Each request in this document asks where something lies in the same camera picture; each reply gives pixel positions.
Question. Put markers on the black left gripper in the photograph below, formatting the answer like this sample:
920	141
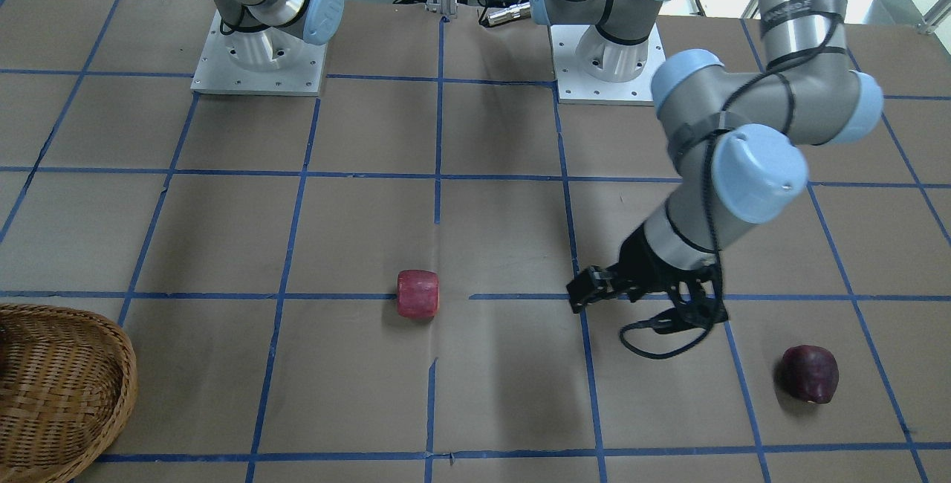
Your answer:
642	262

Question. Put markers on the dark red apple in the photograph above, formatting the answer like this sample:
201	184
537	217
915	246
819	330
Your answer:
808	373

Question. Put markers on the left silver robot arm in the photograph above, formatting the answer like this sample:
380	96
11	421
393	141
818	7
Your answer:
735	140

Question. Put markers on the wicker basket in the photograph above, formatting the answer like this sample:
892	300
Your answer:
69	385

